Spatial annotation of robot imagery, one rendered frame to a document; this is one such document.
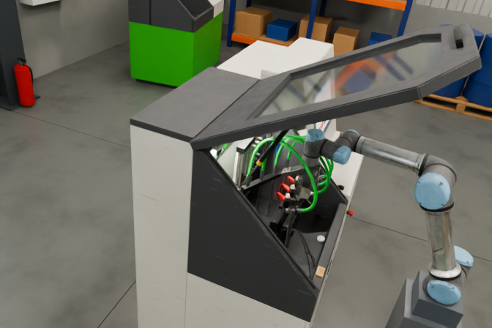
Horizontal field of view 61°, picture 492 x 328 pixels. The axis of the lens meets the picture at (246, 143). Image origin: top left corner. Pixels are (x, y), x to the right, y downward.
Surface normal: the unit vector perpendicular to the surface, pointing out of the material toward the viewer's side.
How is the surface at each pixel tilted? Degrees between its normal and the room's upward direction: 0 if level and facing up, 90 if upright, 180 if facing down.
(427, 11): 90
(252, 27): 90
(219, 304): 90
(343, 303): 0
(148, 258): 90
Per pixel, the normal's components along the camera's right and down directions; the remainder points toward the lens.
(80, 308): 0.11, -0.86
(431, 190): -0.60, 0.24
